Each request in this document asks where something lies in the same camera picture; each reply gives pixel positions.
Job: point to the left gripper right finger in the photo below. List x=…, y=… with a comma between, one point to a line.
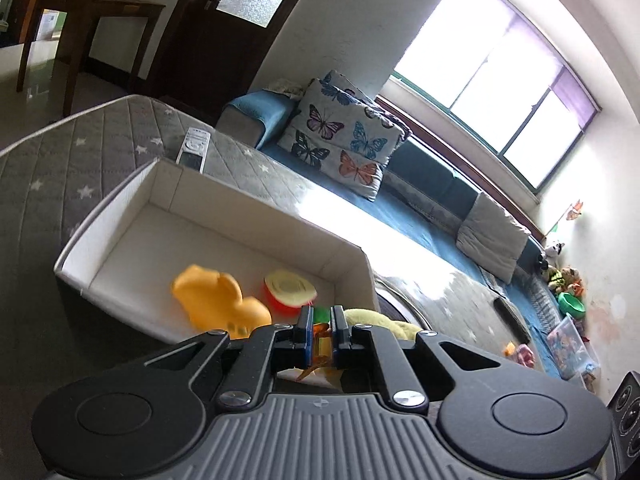
x=494, y=414

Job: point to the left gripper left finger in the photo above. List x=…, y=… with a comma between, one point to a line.
x=149, y=415

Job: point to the orange rubber toy animal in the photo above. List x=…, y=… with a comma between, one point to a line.
x=214, y=301

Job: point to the yellow plush chick toy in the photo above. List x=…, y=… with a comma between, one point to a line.
x=322, y=373

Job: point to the clear plastic toy bin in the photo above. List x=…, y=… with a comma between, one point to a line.
x=572, y=356

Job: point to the black speaker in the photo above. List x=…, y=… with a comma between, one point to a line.
x=622, y=460

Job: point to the green plastic bowl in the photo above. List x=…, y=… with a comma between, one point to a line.
x=571, y=305

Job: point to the grey sofa cushion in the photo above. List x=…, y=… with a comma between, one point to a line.
x=492, y=238

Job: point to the white cardboard storage box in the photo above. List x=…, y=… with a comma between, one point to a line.
x=164, y=217

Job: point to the green square toy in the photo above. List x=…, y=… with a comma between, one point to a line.
x=322, y=319

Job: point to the dark blue sofa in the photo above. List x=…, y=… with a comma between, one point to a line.
x=421, y=196

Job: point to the grey star quilted mat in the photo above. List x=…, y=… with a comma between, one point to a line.
x=52, y=180

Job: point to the silver remote control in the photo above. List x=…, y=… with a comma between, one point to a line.
x=194, y=148

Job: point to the butterfly print pillow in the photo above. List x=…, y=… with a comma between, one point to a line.
x=339, y=131

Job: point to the blue sofa armrest cover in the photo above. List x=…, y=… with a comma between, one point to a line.
x=256, y=118

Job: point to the dark wooden door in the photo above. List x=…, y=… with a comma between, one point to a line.
x=211, y=50

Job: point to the dark wooden side table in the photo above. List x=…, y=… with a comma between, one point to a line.
x=86, y=15

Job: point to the window with green frame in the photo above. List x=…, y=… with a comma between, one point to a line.
x=492, y=72

